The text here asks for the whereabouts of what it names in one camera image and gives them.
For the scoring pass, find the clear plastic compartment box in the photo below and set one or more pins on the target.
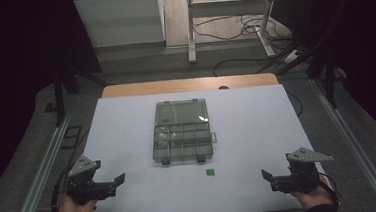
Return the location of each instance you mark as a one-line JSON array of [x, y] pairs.
[[182, 133]]

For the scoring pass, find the person's right hand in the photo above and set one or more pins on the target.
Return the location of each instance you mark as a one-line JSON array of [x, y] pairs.
[[314, 197]]

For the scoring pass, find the white metal desk frame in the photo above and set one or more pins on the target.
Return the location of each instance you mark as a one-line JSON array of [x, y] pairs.
[[190, 29]]

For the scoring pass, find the small green square piece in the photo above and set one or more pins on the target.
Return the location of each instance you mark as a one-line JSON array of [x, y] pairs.
[[210, 172]]

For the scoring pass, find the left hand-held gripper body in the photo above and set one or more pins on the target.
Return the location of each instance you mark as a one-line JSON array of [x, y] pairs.
[[81, 190]]

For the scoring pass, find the aluminium rail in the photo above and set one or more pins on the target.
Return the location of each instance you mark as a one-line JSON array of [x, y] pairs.
[[39, 180], [352, 141]]

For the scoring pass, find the white cabinet panel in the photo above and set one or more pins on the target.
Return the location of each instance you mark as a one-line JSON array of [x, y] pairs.
[[120, 20]]

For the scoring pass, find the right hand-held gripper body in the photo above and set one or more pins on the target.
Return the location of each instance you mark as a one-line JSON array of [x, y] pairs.
[[303, 178]]

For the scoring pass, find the white power strip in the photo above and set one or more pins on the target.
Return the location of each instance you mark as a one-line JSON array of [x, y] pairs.
[[291, 56]]

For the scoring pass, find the wooden table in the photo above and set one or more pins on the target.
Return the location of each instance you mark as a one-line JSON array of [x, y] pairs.
[[181, 85]]

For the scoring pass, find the black metal stand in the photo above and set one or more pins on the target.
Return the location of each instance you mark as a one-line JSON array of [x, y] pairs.
[[329, 76], [60, 95]]

